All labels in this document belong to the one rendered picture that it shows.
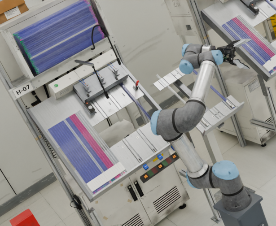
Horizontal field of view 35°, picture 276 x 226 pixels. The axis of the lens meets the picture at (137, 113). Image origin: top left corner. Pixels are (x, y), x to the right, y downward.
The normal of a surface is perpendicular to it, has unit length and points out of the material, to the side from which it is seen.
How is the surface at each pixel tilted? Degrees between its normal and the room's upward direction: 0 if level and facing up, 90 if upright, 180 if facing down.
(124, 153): 45
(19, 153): 90
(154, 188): 90
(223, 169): 8
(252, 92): 90
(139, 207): 90
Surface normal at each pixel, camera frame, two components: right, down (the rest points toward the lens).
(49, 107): 0.06, -0.47
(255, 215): 0.51, 0.15
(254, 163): -0.38, -0.84
